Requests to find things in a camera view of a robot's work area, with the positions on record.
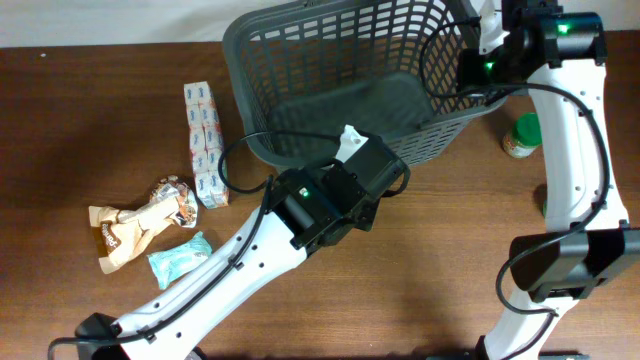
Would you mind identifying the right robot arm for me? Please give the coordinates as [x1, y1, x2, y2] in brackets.
[457, 1, 639, 359]

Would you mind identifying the green lid glass jar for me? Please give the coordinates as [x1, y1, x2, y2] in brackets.
[502, 113, 542, 158]

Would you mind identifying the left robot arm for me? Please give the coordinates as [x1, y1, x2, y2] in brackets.
[47, 131, 410, 359]

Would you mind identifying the teal wet wipes packet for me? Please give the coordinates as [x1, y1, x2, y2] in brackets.
[147, 232, 212, 290]

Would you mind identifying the Kleenex tissue multipack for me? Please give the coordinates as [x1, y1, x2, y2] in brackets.
[183, 81, 229, 209]

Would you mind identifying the crumpled beige snack bag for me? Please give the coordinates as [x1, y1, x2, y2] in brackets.
[88, 175, 198, 274]

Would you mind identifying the grey plastic shopping basket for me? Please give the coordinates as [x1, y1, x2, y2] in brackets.
[223, 0, 492, 170]

